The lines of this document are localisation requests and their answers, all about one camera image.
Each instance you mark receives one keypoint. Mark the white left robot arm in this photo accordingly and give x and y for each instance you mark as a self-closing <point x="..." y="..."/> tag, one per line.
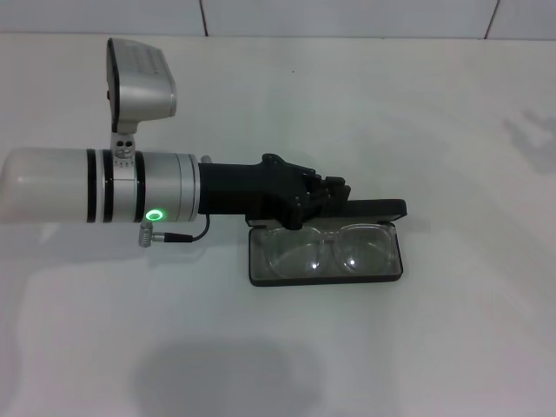
<point x="56" y="182"/>

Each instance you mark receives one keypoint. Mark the black glasses case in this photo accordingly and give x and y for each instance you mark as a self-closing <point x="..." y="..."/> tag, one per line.
<point x="373" y="208"/>

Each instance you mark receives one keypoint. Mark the silver left camera mount bracket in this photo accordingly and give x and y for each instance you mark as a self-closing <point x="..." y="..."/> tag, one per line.
<point x="123" y="150"/>

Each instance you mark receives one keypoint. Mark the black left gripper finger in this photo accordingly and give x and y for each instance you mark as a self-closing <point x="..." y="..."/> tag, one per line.
<point x="317" y="210"/>
<point x="330" y="184"/>

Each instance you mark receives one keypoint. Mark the clear white glasses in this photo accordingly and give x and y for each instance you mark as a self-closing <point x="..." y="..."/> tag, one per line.
<point x="304" y="249"/>

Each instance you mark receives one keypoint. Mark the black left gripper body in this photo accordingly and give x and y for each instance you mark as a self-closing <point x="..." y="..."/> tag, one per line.
<point x="243" y="187"/>

